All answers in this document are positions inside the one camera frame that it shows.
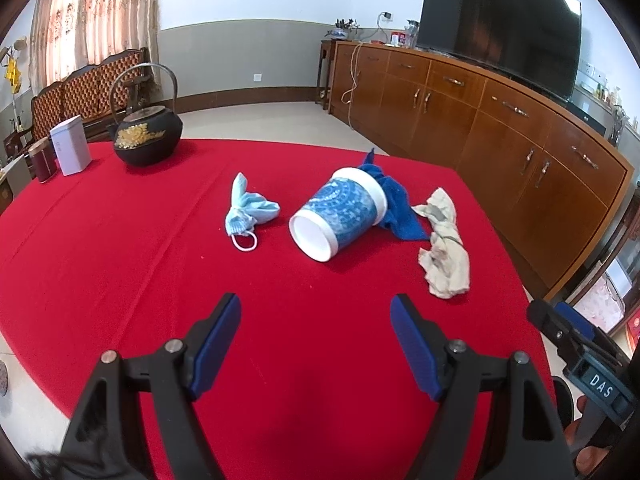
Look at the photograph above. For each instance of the white tin box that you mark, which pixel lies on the white tin box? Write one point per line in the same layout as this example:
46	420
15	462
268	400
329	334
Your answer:
70	145

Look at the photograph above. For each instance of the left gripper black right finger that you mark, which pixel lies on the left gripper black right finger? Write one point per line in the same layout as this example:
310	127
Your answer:
523	438

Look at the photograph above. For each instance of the patterned beige curtain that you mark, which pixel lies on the patterned beige curtain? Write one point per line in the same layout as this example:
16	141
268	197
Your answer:
70	34

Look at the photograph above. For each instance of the long wooden sideboard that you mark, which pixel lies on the long wooden sideboard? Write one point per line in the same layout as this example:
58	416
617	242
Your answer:
549	183

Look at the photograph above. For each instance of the dark red tea canister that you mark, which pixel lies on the dark red tea canister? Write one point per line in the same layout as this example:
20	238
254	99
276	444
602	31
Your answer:
42	156

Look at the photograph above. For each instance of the small carved wooden stand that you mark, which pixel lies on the small carved wooden stand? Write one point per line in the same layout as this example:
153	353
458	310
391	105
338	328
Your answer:
609	293

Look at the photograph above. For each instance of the person's right hand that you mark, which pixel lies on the person's right hand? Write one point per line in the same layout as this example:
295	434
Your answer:
591	438

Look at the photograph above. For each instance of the carved wooden bench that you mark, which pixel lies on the carved wooden bench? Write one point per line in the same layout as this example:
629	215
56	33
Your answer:
97	93

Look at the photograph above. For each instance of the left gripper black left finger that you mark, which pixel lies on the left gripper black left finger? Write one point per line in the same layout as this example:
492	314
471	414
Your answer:
107	439

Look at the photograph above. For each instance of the beige cloth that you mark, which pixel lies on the beige cloth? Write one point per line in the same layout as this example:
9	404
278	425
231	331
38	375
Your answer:
446	264

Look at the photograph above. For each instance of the black trash bin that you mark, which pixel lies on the black trash bin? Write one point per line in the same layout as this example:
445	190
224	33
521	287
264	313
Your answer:
564	401

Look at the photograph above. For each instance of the black cast iron teapot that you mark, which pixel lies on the black cast iron teapot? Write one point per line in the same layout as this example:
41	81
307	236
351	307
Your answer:
151	134

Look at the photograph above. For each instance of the blue towel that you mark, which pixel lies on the blue towel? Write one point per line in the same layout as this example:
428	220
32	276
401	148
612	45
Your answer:
399	218

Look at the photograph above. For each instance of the blue white paper cup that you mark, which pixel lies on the blue white paper cup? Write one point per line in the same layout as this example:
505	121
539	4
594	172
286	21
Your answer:
345	207

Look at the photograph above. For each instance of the black flat television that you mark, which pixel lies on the black flat television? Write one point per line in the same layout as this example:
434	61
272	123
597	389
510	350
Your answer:
536	42

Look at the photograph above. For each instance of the light blue face mask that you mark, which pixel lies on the light blue face mask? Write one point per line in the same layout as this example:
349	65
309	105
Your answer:
247	210

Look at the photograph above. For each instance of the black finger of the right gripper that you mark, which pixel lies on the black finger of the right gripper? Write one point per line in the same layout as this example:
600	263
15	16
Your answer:
560	331
591	332

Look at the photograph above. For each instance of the dark side table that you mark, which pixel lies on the dark side table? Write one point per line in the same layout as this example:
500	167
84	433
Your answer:
324	70

